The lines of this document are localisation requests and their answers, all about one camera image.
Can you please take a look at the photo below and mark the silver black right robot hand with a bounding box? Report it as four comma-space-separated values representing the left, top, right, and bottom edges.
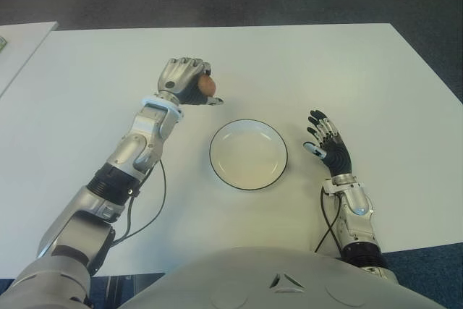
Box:
302, 109, 354, 178

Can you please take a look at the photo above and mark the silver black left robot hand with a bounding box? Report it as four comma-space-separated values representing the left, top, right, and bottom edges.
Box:
156, 56, 224, 106

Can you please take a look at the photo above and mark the red yellow apple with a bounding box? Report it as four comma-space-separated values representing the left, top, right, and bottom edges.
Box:
197, 74, 217, 95

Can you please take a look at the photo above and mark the white plate with black rim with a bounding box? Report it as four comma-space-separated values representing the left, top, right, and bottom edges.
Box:
208, 118, 289, 191

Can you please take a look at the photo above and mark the grey robot torso shell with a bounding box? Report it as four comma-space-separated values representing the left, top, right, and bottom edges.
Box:
122, 246, 441, 309

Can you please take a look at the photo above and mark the white side table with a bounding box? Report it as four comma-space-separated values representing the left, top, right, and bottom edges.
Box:
0, 21, 59, 99

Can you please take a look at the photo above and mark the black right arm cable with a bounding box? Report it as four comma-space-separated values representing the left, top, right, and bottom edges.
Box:
313, 185, 344, 253

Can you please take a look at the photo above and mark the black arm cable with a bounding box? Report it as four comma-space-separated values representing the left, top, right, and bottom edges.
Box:
313, 185, 344, 253
111, 159, 168, 249

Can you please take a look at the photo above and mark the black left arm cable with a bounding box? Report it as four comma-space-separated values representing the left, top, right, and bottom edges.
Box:
111, 159, 168, 249

